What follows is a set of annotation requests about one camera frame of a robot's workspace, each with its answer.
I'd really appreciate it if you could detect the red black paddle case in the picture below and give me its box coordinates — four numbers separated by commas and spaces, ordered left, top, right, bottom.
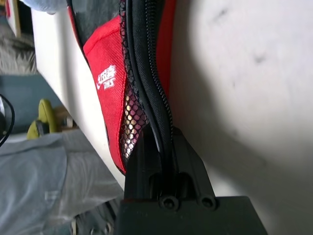
66, 0, 178, 194

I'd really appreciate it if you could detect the yellow-green round object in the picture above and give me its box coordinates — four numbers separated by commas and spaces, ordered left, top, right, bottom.
26, 98, 59, 140

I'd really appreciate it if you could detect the light wooden post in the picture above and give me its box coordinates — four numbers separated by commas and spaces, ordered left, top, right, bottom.
6, 0, 22, 38

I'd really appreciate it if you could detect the black cable hanging to floor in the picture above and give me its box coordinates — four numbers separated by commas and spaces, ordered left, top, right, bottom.
0, 94, 16, 147

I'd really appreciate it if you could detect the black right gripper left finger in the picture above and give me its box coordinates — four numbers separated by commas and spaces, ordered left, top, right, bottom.
123, 126, 164, 201

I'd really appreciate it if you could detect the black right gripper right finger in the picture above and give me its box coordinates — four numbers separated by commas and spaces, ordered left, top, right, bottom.
171, 127, 216, 199

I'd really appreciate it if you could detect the grey cloth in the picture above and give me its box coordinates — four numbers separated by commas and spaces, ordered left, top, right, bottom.
0, 133, 125, 235

